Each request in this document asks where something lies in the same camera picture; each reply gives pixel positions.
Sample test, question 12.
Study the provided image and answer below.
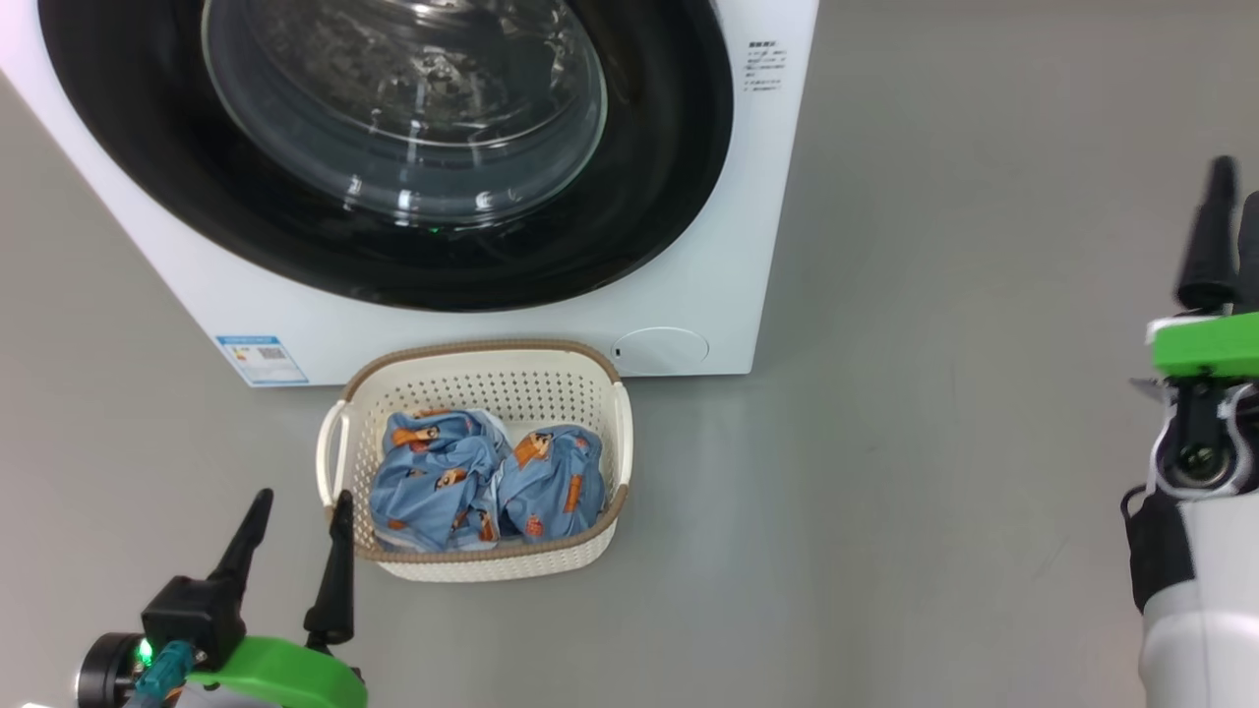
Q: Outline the round white filter cover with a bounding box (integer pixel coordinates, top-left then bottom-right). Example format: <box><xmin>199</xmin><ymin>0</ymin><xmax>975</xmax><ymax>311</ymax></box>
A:
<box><xmin>612</xmin><ymin>327</ymin><xmax>710</xmax><ymax>377</ymax></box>

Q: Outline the teal left camera connector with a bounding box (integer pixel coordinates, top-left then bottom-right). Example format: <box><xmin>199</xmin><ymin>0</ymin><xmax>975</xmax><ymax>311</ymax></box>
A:
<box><xmin>131</xmin><ymin>639</ymin><xmax>198</xmax><ymax>708</ymax></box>

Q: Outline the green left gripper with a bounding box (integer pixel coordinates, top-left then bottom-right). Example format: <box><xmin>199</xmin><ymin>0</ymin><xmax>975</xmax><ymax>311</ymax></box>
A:
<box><xmin>182</xmin><ymin>488</ymin><xmax>369</xmax><ymax>708</ymax></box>

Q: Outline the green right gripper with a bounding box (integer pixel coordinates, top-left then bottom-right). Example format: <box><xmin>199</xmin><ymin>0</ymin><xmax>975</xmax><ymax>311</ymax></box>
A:
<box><xmin>1131</xmin><ymin>155</ymin><xmax>1259</xmax><ymax>498</ymax></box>

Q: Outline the cream perforated laundry basket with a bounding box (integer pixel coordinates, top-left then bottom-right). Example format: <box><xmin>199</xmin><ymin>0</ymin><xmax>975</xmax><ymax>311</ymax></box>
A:
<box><xmin>315</xmin><ymin>339</ymin><xmax>633</xmax><ymax>583</ymax></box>

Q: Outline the blue cartoon print garment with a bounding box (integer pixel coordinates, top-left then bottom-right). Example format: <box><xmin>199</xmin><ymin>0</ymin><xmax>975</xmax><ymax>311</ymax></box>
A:
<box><xmin>497</xmin><ymin>423</ymin><xmax>606</xmax><ymax>542</ymax></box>
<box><xmin>369</xmin><ymin>408</ymin><xmax>512</xmax><ymax>554</ymax></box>

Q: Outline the blue energy label sticker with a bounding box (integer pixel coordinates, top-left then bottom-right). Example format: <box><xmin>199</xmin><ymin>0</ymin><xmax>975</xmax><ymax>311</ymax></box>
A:
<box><xmin>216</xmin><ymin>334</ymin><xmax>309</xmax><ymax>386</ymax></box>

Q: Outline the white front-load washing machine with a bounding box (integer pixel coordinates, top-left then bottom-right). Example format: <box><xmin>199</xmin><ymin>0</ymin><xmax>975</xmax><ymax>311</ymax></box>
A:
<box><xmin>0</xmin><ymin>0</ymin><xmax>819</xmax><ymax>387</ymax></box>

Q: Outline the printed warning text label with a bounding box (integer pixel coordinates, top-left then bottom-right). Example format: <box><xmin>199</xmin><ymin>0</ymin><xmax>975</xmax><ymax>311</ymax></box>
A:
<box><xmin>745</xmin><ymin>39</ymin><xmax>788</xmax><ymax>94</ymax></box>

